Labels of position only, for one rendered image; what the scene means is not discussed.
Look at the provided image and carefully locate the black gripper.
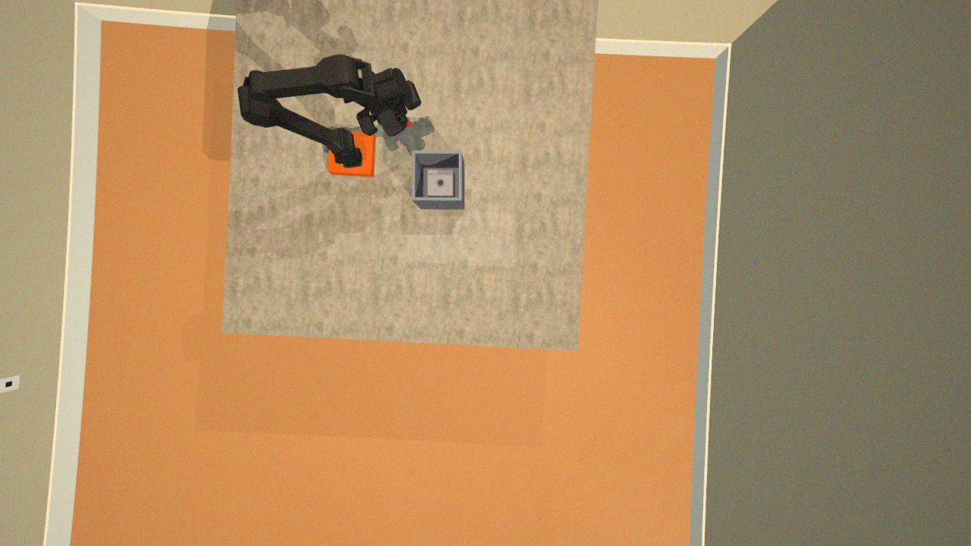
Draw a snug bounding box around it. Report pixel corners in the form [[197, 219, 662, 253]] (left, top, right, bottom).
[[357, 80, 422, 136]]

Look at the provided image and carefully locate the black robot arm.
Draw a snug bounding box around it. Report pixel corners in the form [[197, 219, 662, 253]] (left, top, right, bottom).
[[238, 54, 408, 168]]

